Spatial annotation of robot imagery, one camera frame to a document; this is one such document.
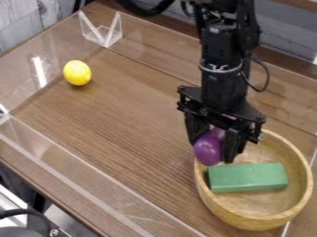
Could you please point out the clear acrylic tray wall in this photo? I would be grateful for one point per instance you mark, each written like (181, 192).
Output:
(110, 208)

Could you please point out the clear acrylic corner bracket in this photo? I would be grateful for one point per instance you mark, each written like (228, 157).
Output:
(105, 36)

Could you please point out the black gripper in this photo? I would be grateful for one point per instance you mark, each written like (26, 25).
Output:
(217, 103)

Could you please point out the brown wooden bowl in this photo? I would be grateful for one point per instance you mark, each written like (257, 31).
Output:
(262, 210)

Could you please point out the purple toy eggplant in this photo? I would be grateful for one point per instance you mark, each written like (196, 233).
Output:
(208, 147)

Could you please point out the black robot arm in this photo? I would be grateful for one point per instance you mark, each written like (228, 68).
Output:
(229, 32)

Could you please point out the green rectangular block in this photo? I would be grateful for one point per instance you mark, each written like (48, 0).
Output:
(248, 178)

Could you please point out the black metal bracket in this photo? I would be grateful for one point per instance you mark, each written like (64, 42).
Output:
(46, 227)

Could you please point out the yellow toy lemon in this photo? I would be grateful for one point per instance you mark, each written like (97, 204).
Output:
(77, 73)

